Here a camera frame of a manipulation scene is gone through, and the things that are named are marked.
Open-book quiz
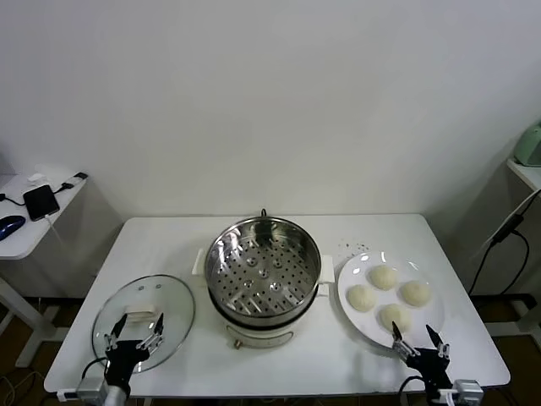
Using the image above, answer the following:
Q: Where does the glass pot lid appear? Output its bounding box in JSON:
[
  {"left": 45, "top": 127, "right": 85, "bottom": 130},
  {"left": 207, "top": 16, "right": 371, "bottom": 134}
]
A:
[{"left": 91, "top": 274, "right": 197, "bottom": 376}]

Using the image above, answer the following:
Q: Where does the thin white charging cable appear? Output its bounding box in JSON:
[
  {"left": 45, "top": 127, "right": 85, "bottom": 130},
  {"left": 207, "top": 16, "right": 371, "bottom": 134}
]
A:
[{"left": 41, "top": 214, "right": 75, "bottom": 255}]

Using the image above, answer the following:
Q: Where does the black power adapter cable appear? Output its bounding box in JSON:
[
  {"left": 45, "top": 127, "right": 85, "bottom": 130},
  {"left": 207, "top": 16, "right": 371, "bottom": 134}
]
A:
[{"left": 467, "top": 213, "right": 532, "bottom": 297}]

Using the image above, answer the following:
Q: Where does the mint green appliance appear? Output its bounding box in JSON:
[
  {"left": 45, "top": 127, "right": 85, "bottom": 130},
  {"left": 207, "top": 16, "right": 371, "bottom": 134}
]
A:
[{"left": 514, "top": 120, "right": 541, "bottom": 167}]

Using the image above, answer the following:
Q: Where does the black smartphone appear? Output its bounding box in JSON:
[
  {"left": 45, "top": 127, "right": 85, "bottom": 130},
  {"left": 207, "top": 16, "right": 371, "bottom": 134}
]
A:
[{"left": 21, "top": 184, "right": 61, "bottom": 222}]

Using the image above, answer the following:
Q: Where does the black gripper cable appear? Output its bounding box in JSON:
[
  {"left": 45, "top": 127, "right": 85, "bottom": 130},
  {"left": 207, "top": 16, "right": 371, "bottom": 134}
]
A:
[
  {"left": 80, "top": 357, "right": 110, "bottom": 381},
  {"left": 401, "top": 374, "right": 428, "bottom": 406}
]

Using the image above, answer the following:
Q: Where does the stainless steel steamer basket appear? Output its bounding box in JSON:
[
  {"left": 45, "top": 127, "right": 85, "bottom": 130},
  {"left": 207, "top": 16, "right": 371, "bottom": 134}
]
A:
[{"left": 204, "top": 217, "right": 322, "bottom": 322}]

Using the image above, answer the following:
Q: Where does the white cable by shelf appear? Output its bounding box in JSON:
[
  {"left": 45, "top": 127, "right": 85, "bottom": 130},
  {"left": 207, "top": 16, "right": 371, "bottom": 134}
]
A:
[{"left": 475, "top": 195, "right": 533, "bottom": 257}]

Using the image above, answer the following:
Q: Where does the white round plate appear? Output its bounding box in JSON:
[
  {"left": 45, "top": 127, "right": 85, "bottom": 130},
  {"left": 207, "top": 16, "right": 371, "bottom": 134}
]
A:
[{"left": 336, "top": 250, "right": 446, "bottom": 351}]

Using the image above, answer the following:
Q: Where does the white steamed baozi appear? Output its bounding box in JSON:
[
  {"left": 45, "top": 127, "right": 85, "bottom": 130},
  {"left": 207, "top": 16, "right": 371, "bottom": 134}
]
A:
[
  {"left": 379, "top": 303, "right": 413, "bottom": 335},
  {"left": 347, "top": 283, "right": 378, "bottom": 314},
  {"left": 400, "top": 280, "right": 433, "bottom": 307},
  {"left": 369, "top": 265, "right": 399, "bottom": 292}
]

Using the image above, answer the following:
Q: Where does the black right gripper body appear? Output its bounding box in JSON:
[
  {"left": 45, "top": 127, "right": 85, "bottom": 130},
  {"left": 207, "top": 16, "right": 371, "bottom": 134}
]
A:
[{"left": 405, "top": 346, "right": 453, "bottom": 392}]

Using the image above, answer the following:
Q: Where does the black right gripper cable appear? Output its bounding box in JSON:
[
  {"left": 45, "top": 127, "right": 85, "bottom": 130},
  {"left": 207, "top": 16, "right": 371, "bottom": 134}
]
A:
[{"left": 401, "top": 374, "right": 428, "bottom": 406}]

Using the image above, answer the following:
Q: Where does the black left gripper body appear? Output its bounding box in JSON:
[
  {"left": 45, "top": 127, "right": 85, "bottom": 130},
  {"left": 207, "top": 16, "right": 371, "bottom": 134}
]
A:
[{"left": 104, "top": 340, "right": 149, "bottom": 388}]

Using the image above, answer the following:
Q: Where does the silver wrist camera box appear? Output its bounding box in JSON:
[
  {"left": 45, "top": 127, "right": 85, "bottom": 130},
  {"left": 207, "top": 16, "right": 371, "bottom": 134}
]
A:
[
  {"left": 454, "top": 379, "right": 483, "bottom": 403},
  {"left": 76, "top": 377, "right": 107, "bottom": 401}
]

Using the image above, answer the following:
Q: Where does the blue computer mouse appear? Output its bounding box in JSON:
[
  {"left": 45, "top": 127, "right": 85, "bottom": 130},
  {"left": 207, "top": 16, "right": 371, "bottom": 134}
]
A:
[{"left": 0, "top": 214, "right": 27, "bottom": 242}]

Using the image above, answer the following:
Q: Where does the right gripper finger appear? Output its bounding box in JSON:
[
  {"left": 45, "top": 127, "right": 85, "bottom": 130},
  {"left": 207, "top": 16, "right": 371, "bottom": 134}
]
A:
[
  {"left": 424, "top": 324, "right": 451, "bottom": 360},
  {"left": 391, "top": 321, "right": 420, "bottom": 359}
]

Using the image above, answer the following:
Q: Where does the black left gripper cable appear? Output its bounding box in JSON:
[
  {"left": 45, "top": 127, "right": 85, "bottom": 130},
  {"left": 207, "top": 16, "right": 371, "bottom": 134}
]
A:
[{"left": 80, "top": 357, "right": 110, "bottom": 381}]

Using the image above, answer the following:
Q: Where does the white side table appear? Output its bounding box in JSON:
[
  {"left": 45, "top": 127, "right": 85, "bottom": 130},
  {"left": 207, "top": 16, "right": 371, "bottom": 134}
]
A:
[{"left": 0, "top": 171, "right": 123, "bottom": 369}]

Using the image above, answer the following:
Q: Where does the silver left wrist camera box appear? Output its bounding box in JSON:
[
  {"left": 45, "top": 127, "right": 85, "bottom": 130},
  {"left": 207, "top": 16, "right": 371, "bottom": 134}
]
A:
[{"left": 76, "top": 377, "right": 107, "bottom": 401}]

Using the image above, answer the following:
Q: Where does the black cable with connectors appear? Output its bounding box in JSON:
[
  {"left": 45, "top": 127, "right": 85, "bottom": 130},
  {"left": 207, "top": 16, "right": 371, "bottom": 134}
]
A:
[{"left": 49, "top": 171, "right": 89, "bottom": 195}]

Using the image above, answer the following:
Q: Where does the white shelf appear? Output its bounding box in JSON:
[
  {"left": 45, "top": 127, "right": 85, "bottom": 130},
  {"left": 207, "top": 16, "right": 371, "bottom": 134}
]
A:
[{"left": 505, "top": 156, "right": 541, "bottom": 191}]

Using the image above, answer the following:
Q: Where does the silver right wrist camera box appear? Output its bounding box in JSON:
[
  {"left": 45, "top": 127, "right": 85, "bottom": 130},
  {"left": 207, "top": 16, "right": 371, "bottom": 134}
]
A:
[{"left": 454, "top": 379, "right": 483, "bottom": 403}]

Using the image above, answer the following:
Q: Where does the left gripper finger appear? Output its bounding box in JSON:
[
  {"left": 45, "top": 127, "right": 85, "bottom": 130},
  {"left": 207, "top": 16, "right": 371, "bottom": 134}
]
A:
[
  {"left": 104, "top": 313, "right": 128, "bottom": 351},
  {"left": 135, "top": 312, "right": 166, "bottom": 352}
]

